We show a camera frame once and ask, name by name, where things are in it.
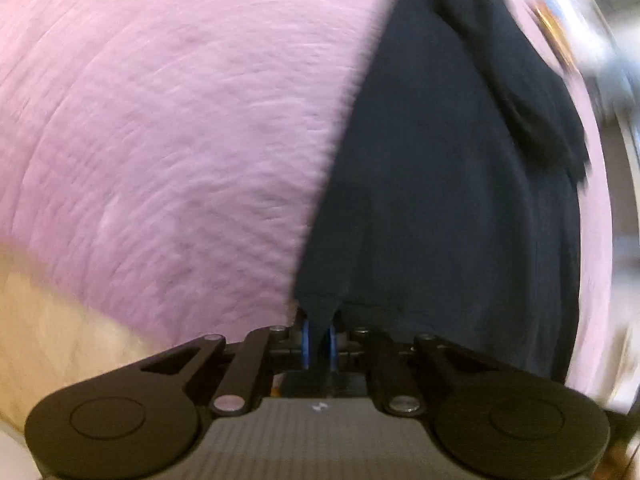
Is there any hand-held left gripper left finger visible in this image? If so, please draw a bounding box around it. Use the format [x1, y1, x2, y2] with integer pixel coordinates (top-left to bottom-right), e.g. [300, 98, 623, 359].
[140, 310, 313, 416]

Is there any black hoodie with white stripes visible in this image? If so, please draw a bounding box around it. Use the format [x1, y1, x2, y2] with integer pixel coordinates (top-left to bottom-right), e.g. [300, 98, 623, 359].
[292, 0, 591, 391]

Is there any bed with purple sheet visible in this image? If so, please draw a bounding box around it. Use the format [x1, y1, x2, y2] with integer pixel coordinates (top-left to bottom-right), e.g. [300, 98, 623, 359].
[0, 0, 617, 411]

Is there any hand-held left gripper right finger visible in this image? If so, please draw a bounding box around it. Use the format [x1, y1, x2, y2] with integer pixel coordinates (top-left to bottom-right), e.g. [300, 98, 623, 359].
[325, 317, 506, 416]

